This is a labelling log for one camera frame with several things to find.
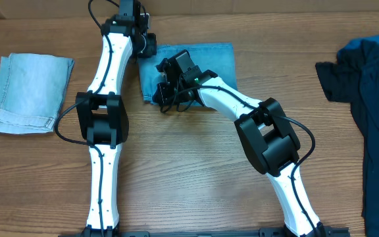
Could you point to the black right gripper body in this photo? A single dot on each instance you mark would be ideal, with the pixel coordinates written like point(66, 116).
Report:
point(162, 81)

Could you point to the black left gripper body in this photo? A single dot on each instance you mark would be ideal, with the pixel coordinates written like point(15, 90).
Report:
point(127, 8)

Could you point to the medium blue denim jeans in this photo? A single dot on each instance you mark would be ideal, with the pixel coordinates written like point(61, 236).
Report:
point(217, 57)

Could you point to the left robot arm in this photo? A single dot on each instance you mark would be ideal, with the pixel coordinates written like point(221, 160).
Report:
point(102, 116)

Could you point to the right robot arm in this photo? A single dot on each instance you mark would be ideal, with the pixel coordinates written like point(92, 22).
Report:
point(265, 132)

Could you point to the folded light blue jeans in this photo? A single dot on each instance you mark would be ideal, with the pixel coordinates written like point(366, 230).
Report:
point(32, 92)

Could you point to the dark navy garment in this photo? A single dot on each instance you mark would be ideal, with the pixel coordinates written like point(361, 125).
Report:
point(354, 79)

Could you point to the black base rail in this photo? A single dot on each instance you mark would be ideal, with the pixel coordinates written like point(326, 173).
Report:
point(262, 232)

